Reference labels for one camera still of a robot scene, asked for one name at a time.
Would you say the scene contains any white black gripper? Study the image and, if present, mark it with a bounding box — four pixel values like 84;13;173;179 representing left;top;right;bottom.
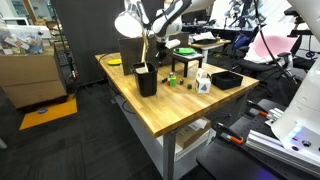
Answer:
156;36;181;66

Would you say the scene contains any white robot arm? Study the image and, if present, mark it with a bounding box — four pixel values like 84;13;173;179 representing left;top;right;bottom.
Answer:
150;0;215;62

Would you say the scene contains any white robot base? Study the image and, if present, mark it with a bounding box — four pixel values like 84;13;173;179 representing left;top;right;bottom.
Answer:
271;0;320;165

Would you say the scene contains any beige articulated desk lamp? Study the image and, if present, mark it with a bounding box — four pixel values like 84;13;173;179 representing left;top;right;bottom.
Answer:
114;0;149;63

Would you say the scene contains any small black stool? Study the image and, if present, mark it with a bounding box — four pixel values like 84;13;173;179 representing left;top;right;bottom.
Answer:
171;55;204;77

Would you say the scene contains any green plate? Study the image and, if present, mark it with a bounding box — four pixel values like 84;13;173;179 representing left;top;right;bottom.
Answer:
173;47;196;55

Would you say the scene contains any black trash bin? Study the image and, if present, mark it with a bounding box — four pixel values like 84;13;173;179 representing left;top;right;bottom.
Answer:
131;62;158;97

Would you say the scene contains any small rubiks cube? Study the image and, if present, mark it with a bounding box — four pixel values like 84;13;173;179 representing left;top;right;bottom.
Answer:
179;79;184;85

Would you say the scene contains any dark wooden back board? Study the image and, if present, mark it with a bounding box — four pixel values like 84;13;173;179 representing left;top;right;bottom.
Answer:
118;32;189;75

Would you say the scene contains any white kitchen scale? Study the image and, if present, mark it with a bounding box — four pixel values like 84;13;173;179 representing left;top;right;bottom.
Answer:
173;53;203;60

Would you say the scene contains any white carton box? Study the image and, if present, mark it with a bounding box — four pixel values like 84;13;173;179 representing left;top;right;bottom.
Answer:
196;68;211;93

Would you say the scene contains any yellow disc on table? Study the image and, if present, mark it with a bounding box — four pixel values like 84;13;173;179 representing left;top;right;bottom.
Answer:
107;59;122;66

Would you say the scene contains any black fabric tray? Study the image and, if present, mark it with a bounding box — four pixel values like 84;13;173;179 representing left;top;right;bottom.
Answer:
211;71;243;90

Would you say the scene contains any cardboard box under table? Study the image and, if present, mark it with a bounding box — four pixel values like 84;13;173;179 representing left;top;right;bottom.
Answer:
176;118;211;149

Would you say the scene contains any black office chair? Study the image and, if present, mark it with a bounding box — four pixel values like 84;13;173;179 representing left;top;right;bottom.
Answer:
233;23;298;85

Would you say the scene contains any wooden cabinet with clutter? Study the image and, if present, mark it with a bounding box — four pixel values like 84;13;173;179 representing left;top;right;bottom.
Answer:
0;26;67;109

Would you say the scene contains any orange handled clamp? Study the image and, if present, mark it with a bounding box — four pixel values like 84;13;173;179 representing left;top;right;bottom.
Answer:
216;122;244;145
246;100;271;117

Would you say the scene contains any black hanging robot cable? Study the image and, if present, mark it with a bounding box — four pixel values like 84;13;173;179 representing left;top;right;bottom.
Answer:
253;0;298;84

